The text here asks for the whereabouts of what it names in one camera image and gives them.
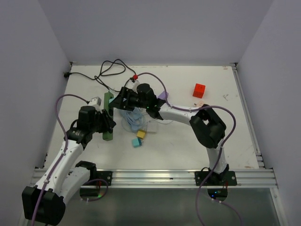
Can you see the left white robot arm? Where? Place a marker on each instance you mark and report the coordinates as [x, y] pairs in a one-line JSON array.
[[46, 201]]

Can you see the aluminium rail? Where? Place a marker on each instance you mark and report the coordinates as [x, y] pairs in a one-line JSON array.
[[185, 178], [248, 118]]

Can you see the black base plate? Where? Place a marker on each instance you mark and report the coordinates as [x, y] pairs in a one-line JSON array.
[[226, 178], [101, 177]]

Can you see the white charger plug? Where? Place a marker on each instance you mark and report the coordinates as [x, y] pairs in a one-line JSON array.
[[152, 127]]

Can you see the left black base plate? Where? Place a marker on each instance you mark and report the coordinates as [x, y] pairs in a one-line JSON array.
[[101, 177]]

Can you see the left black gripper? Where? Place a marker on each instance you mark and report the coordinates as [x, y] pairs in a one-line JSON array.
[[108, 124]]

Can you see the purple USB power strip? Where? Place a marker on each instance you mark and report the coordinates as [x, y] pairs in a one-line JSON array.
[[163, 96]]

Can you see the red cube socket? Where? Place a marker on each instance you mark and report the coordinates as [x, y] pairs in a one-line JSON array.
[[199, 90]]

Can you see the green power strip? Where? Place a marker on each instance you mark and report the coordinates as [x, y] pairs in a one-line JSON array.
[[108, 135]]

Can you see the yellow charger plug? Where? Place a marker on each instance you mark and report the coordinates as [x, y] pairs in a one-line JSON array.
[[141, 134]]

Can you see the aluminium front rail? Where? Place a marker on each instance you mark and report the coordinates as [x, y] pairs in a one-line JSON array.
[[185, 178]]

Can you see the aluminium right side rail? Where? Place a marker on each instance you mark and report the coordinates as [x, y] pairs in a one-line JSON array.
[[248, 118]]

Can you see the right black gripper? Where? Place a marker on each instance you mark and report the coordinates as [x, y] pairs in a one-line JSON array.
[[119, 102]]

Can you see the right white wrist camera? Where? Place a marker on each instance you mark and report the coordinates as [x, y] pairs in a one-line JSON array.
[[135, 82]]

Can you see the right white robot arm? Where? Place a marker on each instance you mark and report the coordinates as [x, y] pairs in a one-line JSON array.
[[207, 126]]

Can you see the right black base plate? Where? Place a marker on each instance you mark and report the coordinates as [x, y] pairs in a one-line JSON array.
[[226, 178]]

